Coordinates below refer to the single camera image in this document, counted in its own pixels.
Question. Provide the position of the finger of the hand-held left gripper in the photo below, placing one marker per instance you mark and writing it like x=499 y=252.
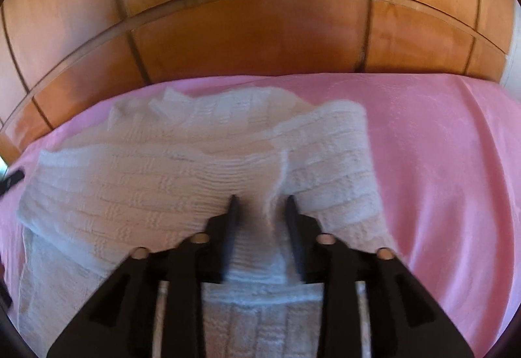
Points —
x=12 y=179

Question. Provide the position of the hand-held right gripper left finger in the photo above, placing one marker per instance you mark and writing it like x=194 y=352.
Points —
x=230 y=232

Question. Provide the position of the wooden wardrobe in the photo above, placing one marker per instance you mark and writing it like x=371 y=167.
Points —
x=260 y=16

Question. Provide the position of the white knitted garment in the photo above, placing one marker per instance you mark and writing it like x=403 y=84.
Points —
x=163 y=179

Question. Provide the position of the pink blanket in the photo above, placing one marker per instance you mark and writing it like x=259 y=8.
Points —
x=439 y=179

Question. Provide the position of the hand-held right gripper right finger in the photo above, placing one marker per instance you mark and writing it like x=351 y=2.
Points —
x=294 y=232

